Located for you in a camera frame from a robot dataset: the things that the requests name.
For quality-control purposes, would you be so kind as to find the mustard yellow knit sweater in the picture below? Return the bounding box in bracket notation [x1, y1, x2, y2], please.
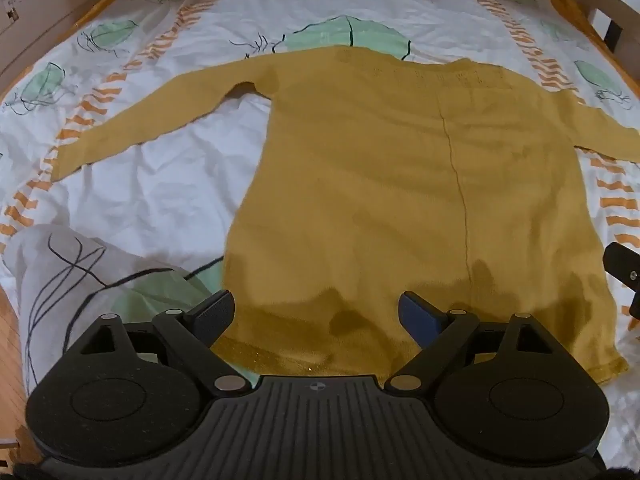
[50, 45, 640, 387]

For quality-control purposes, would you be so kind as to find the white leaf-print pillow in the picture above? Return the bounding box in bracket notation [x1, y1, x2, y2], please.
[4, 224, 223, 397]

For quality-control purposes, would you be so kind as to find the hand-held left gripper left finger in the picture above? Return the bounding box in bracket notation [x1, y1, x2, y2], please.
[65, 289, 247, 395]

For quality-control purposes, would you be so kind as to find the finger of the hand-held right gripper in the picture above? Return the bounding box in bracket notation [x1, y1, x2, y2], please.
[602, 241, 640, 321]

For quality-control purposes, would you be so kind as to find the white leaf-print bed cover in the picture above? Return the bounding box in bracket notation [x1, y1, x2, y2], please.
[0, 0, 640, 466]

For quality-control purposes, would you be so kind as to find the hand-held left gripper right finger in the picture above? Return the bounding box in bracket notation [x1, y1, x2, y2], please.
[384, 291, 568, 394]

